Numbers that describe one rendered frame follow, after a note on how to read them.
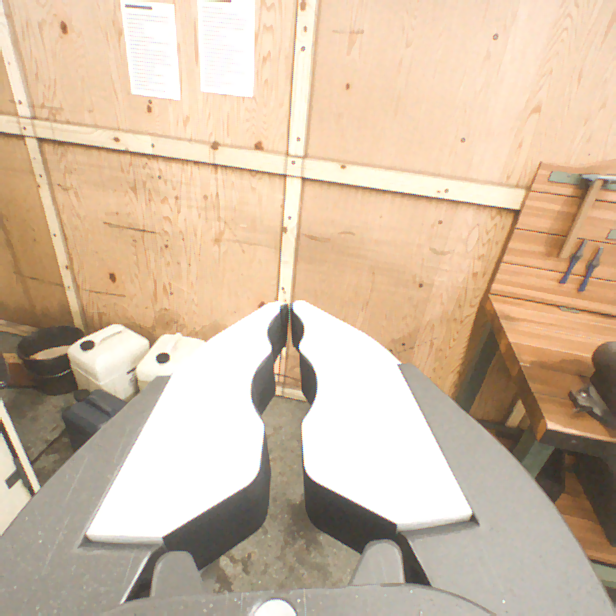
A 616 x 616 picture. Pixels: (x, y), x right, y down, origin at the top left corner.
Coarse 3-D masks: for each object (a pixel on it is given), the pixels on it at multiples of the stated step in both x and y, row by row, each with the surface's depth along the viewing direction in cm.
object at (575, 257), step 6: (582, 246) 132; (576, 252) 134; (600, 252) 132; (570, 258) 136; (576, 258) 134; (594, 258) 134; (570, 264) 136; (588, 264) 136; (594, 264) 134; (570, 270) 137; (588, 270) 136; (564, 276) 139; (588, 276) 137; (564, 282) 140; (582, 282) 139; (582, 288) 139
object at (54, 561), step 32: (160, 384) 9; (128, 416) 8; (96, 448) 7; (128, 448) 7; (64, 480) 7; (96, 480) 7; (32, 512) 6; (64, 512) 6; (96, 512) 6; (0, 544) 6; (32, 544) 6; (64, 544) 6; (96, 544) 6; (128, 544) 6; (0, 576) 5; (32, 576) 5; (64, 576) 5; (96, 576) 5; (128, 576) 5; (0, 608) 5; (32, 608) 5; (64, 608) 5; (96, 608) 5
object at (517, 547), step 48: (432, 384) 9; (432, 432) 7; (480, 432) 7; (480, 480) 6; (528, 480) 6; (432, 528) 6; (480, 528) 6; (528, 528) 6; (432, 576) 5; (480, 576) 5; (528, 576) 5; (576, 576) 5
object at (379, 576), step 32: (384, 544) 6; (160, 576) 5; (192, 576) 5; (352, 576) 5; (384, 576) 5; (128, 608) 5; (160, 608) 5; (192, 608) 5; (224, 608) 5; (256, 608) 5; (288, 608) 5; (320, 608) 5; (352, 608) 5; (384, 608) 5; (416, 608) 5; (448, 608) 5; (480, 608) 5
